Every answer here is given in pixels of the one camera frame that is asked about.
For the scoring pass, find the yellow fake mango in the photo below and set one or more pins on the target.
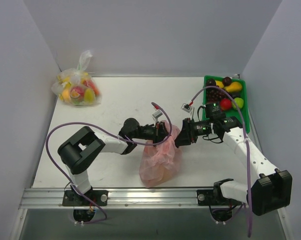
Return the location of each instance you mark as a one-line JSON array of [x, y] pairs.
[[219, 84]]

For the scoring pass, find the aluminium front rail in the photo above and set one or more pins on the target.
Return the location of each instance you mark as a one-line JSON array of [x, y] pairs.
[[120, 198]]

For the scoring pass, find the green fake custard apple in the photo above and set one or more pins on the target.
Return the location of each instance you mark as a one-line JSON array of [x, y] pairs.
[[240, 102]]

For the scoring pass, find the dark purple fake plum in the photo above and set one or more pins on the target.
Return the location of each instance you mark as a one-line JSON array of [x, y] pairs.
[[227, 81]]

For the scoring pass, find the clear bag of fruits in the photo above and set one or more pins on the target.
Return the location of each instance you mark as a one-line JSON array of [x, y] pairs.
[[75, 86]]

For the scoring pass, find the black fake fruit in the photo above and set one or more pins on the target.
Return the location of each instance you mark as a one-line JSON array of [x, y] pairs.
[[235, 96]]

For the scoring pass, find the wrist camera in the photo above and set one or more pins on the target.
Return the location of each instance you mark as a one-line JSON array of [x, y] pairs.
[[156, 115], [188, 108]]

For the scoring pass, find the red fake pomegranate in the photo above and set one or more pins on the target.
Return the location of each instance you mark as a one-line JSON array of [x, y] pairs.
[[225, 104]]

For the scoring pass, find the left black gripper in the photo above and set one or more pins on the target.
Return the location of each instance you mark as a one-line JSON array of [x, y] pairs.
[[160, 131]]

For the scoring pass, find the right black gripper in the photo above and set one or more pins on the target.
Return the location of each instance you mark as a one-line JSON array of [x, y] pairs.
[[187, 131]]

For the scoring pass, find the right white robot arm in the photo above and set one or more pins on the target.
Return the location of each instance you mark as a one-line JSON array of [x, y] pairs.
[[267, 188]]

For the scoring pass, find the orange yellow fake pear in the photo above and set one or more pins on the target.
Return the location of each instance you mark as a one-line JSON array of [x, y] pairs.
[[234, 87]]

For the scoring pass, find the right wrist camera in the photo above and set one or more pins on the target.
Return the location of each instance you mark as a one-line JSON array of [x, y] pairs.
[[188, 108]]

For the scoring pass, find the green plastic tray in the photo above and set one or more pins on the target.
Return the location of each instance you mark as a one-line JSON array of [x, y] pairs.
[[241, 114]]

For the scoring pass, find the dark fake grapes bunch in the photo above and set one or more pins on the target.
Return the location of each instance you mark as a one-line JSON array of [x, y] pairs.
[[214, 95]]

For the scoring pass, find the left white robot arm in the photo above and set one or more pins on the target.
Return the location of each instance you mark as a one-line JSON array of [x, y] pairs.
[[82, 148]]

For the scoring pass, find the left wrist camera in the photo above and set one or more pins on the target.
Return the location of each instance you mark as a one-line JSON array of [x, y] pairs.
[[156, 115]]

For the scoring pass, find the pink plastic bag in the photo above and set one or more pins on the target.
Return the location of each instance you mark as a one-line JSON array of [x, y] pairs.
[[160, 163]]

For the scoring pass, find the dark fake mangosteen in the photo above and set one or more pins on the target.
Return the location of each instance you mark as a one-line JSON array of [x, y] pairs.
[[210, 82]]

